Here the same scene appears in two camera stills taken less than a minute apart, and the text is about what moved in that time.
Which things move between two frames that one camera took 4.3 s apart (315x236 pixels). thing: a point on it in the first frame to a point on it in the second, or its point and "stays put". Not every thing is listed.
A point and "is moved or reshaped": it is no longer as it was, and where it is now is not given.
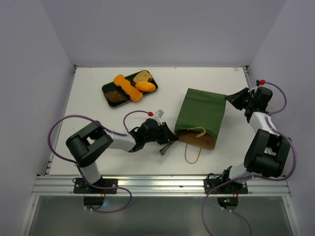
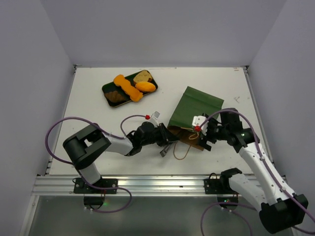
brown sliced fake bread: [142, 76] stays put
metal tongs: [163, 150] stays put
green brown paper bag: [199, 118] is moved or reshaped
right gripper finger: [239, 99] to [203, 143]
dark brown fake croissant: [114, 96] stays put
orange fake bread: [145, 86] stays put
